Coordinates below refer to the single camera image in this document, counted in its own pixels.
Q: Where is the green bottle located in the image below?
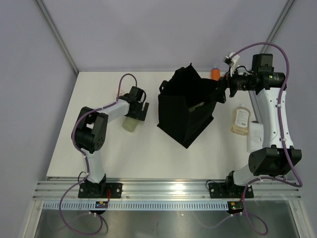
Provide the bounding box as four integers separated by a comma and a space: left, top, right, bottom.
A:
121, 117, 139, 132
188, 102, 207, 113

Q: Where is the amber liquid soap bottle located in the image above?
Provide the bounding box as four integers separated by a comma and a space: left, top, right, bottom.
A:
231, 104, 251, 136

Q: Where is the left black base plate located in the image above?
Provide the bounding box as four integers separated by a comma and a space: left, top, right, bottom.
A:
78, 182, 122, 199

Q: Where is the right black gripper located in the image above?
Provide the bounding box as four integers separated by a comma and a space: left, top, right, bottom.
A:
208, 65, 255, 104

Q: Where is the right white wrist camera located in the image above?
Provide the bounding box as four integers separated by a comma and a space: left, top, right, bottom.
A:
224, 52, 240, 76

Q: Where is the right aluminium frame post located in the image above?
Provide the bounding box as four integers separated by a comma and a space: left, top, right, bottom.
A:
265, 0, 297, 43

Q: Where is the black canvas bag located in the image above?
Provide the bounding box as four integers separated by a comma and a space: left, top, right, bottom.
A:
158, 65, 225, 149

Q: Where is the aluminium frame post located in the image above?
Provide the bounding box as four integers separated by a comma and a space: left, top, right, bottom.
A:
34, 0, 79, 76
265, 0, 297, 43

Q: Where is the left aluminium frame post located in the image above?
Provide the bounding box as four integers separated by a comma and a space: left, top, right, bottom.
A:
34, 0, 79, 76

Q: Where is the white slotted cable duct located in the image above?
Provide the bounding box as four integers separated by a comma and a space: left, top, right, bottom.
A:
43, 200, 229, 211

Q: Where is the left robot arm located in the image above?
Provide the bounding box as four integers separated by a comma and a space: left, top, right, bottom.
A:
71, 86, 149, 199

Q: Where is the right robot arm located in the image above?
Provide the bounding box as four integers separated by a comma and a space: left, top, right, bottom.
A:
206, 54, 302, 199

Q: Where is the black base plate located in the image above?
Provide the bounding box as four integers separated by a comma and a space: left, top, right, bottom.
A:
208, 182, 254, 199
78, 182, 122, 199

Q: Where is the orange bottle at back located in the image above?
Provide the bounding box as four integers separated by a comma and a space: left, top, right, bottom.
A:
211, 68, 220, 81

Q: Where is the white bottle at right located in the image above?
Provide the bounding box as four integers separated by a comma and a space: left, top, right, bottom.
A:
247, 121, 264, 153

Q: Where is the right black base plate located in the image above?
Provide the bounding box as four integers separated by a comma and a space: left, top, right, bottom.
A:
208, 182, 254, 199

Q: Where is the aluminium rail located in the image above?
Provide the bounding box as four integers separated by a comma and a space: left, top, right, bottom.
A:
32, 177, 301, 201

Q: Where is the cream bottle with label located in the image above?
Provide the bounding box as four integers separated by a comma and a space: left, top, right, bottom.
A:
114, 89, 125, 99

